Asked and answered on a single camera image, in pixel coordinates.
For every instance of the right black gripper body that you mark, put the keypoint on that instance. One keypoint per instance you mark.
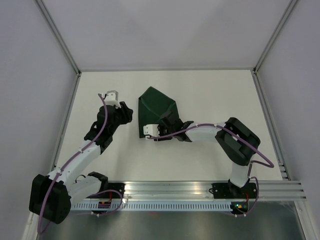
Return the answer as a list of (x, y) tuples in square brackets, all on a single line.
[(164, 130)]

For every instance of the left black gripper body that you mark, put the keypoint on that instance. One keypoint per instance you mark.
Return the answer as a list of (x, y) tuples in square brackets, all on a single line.
[(122, 117)]

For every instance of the dark green cloth napkin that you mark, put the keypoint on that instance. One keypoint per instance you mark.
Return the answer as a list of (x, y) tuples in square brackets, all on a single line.
[(152, 104)]

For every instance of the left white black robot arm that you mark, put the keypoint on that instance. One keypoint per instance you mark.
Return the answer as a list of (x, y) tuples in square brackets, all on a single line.
[(53, 195)]

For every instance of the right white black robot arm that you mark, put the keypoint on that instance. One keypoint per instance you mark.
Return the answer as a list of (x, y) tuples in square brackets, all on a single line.
[(237, 141)]

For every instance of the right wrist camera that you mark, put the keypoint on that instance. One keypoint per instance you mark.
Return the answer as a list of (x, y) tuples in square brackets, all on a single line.
[(151, 131)]

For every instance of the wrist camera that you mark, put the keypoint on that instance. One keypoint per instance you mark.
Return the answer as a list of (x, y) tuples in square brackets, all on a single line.
[(111, 98), (151, 131)]

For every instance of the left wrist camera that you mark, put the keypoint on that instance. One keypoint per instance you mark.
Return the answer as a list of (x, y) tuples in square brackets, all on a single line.
[(111, 98)]

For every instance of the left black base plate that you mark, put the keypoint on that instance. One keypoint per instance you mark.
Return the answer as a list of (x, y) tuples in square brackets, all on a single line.
[(114, 190)]

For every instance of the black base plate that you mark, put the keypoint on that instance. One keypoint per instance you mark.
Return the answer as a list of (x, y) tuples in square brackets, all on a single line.
[(227, 191), (114, 190)]

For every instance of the white slotted cable duct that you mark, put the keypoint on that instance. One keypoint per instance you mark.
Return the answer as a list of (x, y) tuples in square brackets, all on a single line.
[(193, 206)]

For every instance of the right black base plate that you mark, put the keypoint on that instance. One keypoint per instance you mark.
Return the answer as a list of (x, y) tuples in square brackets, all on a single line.
[(227, 191)]

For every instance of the aluminium rail beam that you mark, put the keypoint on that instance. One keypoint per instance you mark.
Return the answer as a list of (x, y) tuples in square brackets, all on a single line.
[(269, 190)]

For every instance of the left aluminium frame post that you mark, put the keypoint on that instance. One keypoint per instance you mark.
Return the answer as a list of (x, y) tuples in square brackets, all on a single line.
[(57, 35)]

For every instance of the aluminium frame post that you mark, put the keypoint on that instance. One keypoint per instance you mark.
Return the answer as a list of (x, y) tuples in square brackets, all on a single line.
[(57, 35), (275, 34)]

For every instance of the right aluminium frame post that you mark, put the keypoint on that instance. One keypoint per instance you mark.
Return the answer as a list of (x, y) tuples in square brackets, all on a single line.
[(275, 34)]

